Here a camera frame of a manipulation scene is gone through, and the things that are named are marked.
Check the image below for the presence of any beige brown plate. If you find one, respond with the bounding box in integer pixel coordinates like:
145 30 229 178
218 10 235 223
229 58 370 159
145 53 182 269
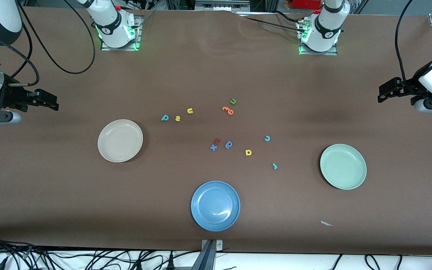
97 119 144 163

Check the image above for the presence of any light green plate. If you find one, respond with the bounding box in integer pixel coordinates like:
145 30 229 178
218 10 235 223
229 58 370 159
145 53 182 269
319 144 367 191

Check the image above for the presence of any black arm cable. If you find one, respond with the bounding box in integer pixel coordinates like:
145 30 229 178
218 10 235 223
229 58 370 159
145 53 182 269
395 0 415 92
0 0 96 87

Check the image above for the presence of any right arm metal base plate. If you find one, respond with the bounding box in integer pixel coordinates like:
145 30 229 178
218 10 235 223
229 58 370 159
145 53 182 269
100 15 144 51

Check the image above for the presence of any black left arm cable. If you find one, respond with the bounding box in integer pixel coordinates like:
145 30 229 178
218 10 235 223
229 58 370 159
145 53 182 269
395 0 415 92

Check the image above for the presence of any black table cable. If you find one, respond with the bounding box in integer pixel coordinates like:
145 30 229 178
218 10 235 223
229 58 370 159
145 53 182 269
238 15 303 30
274 10 308 24

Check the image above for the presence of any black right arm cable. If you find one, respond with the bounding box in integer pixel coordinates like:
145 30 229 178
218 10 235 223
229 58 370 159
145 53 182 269
0 0 96 87

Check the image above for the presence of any grey metal frame block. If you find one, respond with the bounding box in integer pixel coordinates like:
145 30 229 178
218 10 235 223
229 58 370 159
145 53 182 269
195 0 250 12

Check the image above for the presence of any red box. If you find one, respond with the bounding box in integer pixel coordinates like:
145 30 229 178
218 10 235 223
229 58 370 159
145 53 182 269
293 0 321 10

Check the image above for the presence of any grey metal table bracket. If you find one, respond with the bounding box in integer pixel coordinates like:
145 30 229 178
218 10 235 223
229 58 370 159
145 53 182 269
192 239 224 270

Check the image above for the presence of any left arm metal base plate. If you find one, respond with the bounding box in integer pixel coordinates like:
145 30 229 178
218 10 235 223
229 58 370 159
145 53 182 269
298 19 338 56

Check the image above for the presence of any blue plate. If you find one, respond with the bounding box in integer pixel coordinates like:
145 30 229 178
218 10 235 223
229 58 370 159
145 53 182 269
190 180 241 232

